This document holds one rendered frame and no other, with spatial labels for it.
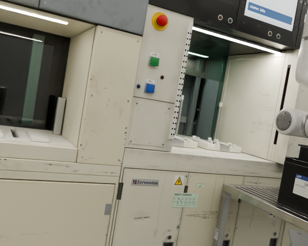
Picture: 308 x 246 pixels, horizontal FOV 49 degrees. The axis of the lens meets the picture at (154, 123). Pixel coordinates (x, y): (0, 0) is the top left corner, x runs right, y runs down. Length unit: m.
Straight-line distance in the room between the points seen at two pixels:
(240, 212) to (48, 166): 0.88
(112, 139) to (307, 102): 0.93
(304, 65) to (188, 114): 1.34
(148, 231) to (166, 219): 0.09
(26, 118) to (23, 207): 0.52
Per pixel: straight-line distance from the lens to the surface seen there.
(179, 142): 1.58
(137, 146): 1.28
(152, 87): 1.26
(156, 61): 1.27
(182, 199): 1.42
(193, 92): 2.36
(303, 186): 1.29
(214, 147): 1.70
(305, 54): 1.16
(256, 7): 1.57
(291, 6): 1.71
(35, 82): 1.61
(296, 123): 1.10
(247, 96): 1.89
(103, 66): 1.20
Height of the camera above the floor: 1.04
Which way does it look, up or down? 3 degrees down
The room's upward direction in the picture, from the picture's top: 9 degrees clockwise
